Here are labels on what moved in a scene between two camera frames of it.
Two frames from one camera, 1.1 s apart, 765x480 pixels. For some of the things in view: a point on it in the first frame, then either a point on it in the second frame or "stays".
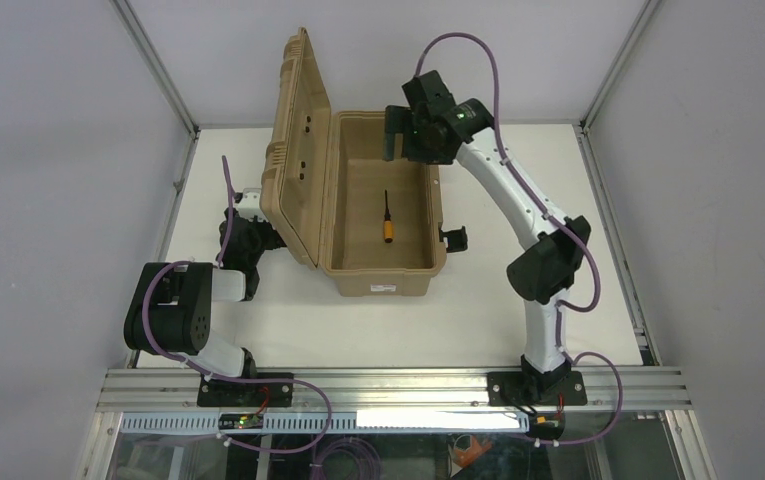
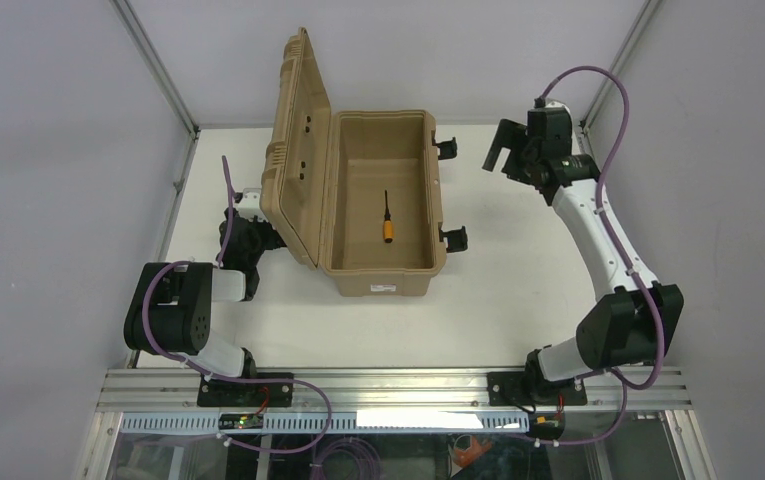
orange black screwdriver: [388, 227] stays
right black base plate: [512, 389] stays
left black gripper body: [275, 239] stays
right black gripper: [397, 134] → [517, 159]
